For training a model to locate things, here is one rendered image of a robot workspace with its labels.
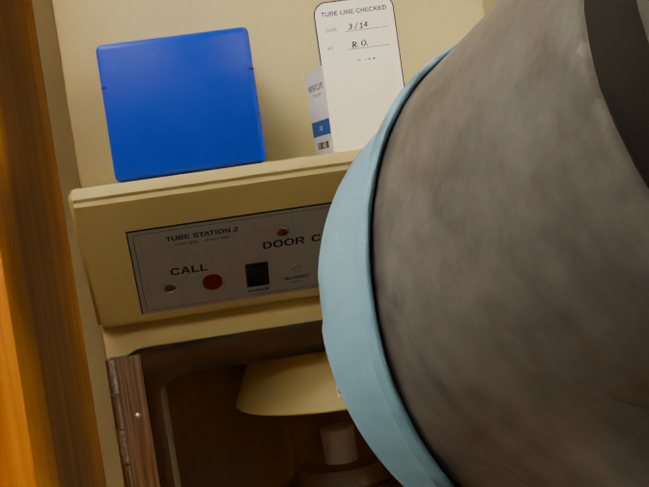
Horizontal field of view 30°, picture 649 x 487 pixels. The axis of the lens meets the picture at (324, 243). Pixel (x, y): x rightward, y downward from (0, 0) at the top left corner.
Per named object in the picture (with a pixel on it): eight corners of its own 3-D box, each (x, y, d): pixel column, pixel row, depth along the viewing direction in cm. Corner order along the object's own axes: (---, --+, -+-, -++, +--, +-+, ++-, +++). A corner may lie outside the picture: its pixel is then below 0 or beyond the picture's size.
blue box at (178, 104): (122, 185, 89) (103, 62, 88) (257, 165, 90) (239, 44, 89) (115, 183, 79) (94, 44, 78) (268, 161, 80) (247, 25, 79)
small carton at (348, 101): (316, 157, 87) (304, 73, 87) (381, 147, 89) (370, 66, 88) (333, 153, 83) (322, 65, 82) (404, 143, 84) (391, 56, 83)
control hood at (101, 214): (98, 326, 89) (77, 191, 89) (521, 261, 93) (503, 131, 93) (86, 344, 78) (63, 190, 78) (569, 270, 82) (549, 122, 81)
